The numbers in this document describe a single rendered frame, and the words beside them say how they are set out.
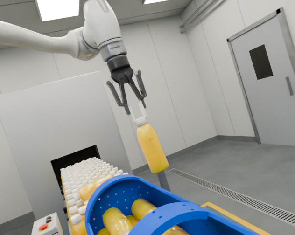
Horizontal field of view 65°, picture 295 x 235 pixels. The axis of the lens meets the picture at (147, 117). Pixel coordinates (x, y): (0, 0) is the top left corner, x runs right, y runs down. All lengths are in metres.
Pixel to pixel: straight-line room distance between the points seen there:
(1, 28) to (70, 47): 0.26
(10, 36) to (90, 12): 0.26
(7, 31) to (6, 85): 4.61
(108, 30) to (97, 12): 0.07
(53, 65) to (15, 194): 2.69
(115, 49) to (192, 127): 5.18
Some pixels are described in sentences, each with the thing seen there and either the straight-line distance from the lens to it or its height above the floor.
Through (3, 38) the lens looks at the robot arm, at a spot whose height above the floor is 1.74.
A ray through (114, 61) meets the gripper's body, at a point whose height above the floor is 1.63.
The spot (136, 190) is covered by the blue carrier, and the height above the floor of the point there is 1.15.
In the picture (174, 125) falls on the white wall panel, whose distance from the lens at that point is 5.67.
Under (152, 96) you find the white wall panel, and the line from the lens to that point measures 5.52.
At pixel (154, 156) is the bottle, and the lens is 0.82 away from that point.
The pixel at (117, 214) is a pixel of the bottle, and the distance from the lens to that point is 0.80.
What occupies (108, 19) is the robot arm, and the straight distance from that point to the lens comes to 0.83.
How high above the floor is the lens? 1.45
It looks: 3 degrees down
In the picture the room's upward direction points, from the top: 18 degrees counter-clockwise
